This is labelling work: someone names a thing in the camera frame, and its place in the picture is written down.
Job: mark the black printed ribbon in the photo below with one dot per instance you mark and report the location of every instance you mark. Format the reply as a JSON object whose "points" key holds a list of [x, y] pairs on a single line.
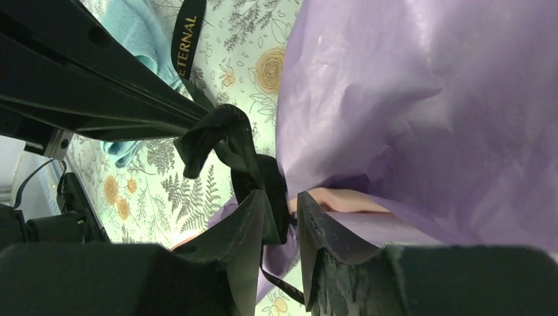
{"points": [[227, 131]]}

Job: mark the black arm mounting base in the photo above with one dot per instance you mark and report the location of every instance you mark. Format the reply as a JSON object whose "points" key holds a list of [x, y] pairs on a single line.
{"points": [[76, 223]]}

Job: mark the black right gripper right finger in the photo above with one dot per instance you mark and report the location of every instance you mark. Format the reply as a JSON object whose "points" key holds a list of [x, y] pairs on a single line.
{"points": [[343, 274]]}

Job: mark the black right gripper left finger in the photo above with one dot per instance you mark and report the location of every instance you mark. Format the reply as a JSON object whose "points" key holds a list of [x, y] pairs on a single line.
{"points": [[214, 274]]}

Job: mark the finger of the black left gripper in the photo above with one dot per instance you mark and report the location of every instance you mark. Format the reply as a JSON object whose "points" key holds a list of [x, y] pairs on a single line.
{"points": [[60, 67]]}

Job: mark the floral patterned table mat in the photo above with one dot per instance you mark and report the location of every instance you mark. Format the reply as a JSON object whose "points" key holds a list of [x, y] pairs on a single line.
{"points": [[239, 60]]}

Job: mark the pink purple wrapping paper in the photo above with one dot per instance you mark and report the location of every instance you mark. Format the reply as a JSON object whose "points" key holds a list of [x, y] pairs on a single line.
{"points": [[423, 121]]}

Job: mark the light blue towel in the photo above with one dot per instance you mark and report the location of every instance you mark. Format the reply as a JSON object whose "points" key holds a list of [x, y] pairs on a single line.
{"points": [[136, 26]]}

